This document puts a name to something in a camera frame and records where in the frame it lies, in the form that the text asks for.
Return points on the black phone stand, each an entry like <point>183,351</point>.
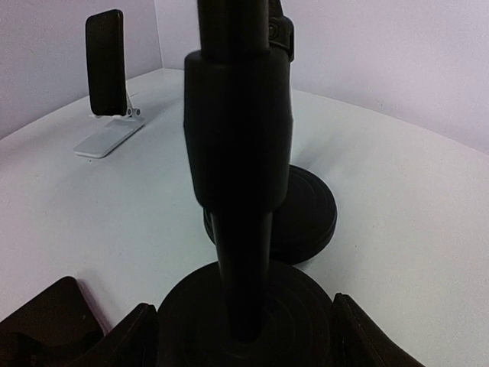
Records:
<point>305,223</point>
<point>244,309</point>

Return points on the clear acrylic phone stand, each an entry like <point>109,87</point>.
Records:
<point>116,132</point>

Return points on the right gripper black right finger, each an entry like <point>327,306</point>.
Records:
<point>356,340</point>

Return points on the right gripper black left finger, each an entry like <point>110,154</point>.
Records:
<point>133,342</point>

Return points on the black phone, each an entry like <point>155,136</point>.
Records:
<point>105,62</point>
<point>53,329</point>

